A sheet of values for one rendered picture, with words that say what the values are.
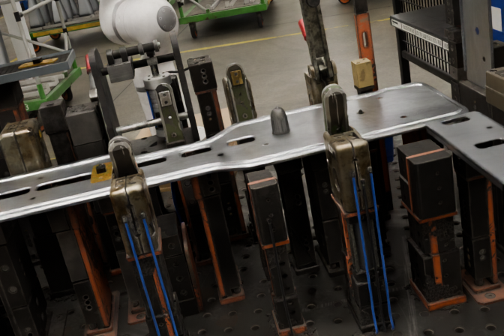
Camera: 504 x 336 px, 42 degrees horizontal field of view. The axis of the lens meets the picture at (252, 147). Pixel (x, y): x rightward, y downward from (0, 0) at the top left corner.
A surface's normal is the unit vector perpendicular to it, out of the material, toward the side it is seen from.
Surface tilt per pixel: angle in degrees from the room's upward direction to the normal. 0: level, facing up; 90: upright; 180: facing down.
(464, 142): 0
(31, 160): 90
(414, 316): 0
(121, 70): 90
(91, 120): 90
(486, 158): 0
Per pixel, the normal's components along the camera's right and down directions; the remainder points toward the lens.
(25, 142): 0.15, 0.33
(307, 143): -0.18, -0.92
